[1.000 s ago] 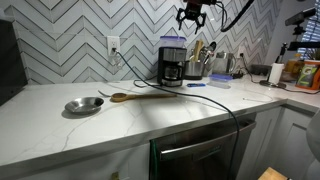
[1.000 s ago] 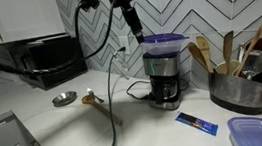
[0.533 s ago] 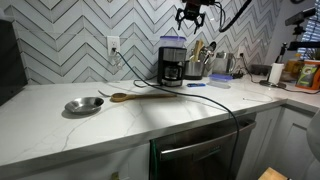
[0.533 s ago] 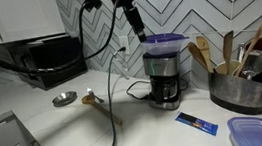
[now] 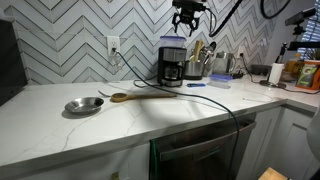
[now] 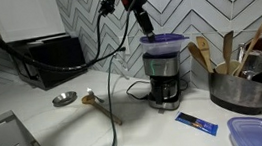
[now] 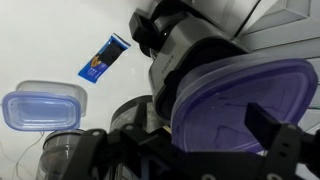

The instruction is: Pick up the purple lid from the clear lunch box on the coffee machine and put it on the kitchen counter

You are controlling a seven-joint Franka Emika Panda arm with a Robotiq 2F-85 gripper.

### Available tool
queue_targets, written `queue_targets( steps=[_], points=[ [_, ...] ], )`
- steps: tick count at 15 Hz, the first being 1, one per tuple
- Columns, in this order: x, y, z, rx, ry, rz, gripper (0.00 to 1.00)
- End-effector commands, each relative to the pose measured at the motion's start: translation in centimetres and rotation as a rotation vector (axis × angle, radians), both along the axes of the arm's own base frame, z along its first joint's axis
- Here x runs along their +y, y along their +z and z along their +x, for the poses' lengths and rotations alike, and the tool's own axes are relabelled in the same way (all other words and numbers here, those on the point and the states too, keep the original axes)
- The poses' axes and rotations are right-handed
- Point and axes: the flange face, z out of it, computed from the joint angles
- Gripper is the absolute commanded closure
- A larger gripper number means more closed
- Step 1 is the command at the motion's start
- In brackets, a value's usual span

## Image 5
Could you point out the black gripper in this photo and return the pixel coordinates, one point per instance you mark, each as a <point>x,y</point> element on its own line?
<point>187,14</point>

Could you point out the translucent purple plastic bowl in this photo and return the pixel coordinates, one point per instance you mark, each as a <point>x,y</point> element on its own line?
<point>172,37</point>

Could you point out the wooden kitchen utensils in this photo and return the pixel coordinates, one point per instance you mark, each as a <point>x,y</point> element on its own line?
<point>197,50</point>

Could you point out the dark metal kitchen utensils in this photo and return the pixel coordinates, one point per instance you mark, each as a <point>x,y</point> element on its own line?
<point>210,50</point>

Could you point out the black coffee machine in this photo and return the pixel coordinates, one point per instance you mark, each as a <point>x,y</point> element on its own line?
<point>171,66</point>

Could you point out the clear lunch box blue lid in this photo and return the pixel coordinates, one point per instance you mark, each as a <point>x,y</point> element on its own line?
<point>220,80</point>

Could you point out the colourful food box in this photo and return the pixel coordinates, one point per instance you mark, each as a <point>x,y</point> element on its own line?
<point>308,75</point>

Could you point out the steel utensil holder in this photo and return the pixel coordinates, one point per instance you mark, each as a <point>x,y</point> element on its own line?
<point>194,70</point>

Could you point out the steel electric kettle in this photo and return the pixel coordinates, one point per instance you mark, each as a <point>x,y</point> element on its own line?
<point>222,64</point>

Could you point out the blue packet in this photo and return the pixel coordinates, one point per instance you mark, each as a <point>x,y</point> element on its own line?
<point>196,85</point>

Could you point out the low black appliance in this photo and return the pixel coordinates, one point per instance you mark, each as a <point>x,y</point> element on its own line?
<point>260,69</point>

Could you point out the wooden spoon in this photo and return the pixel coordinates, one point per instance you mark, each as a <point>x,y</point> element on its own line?
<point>120,97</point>

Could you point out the white paper towel roll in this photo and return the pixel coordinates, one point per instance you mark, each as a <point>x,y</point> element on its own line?
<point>276,73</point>

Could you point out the dark paper towel holder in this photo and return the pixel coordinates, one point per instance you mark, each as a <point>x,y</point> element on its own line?
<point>271,84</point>

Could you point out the orange jar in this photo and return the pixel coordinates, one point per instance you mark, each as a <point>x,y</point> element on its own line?
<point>292,68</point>

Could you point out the window blinds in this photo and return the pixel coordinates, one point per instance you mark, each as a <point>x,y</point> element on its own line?
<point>311,30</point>

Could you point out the stainless steel dishwasher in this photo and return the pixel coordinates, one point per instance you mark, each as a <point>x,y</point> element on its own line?
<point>200,150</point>

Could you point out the round metal bowl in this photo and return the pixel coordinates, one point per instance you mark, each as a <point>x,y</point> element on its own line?
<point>83,105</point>

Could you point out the green towel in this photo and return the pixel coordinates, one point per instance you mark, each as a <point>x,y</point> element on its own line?
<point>153,160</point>

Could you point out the narrow grey cabinet door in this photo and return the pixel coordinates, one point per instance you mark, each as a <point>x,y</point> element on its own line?
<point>263,143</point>

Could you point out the wide grey cabinet door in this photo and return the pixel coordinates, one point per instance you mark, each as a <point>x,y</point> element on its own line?
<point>296,150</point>

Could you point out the light wooden block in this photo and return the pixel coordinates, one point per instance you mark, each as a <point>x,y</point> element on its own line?
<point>272,174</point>

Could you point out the white cabinet front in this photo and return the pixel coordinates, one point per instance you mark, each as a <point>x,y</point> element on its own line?
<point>83,166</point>

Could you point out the black microwave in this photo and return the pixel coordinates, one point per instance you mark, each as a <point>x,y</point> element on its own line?
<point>11,63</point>

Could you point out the small white wall outlet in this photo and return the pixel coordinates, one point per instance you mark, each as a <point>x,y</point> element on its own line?
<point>241,50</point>

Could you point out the black external camera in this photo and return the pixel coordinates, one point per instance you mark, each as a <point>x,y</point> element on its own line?
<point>300,16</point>

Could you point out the black camera stand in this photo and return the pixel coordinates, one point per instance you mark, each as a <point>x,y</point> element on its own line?
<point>303,45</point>

